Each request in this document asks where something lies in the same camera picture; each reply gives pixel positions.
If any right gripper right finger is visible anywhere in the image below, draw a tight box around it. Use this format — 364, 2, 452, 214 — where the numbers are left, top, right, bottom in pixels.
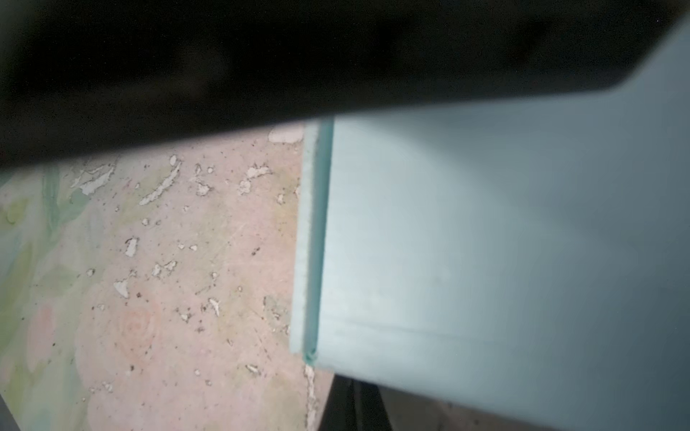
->
353, 381, 392, 431

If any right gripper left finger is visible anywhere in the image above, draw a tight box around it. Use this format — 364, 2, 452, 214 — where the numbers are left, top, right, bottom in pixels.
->
318, 375, 356, 431

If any light blue paper box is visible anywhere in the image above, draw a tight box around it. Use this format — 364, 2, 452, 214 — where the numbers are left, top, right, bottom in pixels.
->
289, 20, 689, 430

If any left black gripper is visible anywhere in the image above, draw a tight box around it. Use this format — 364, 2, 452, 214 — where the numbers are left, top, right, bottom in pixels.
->
1, 1, 689, 168

